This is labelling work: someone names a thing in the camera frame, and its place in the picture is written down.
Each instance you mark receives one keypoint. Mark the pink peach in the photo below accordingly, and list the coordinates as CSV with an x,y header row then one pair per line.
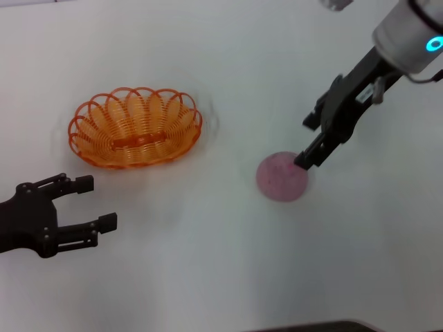
x,y
280,183

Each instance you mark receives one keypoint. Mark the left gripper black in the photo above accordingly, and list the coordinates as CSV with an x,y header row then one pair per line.
x,y
27,221

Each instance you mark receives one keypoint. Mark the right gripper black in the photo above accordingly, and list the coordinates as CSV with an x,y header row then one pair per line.
x,y
346,100

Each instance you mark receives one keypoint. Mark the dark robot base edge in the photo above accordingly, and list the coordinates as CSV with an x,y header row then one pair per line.
x,y
311,326

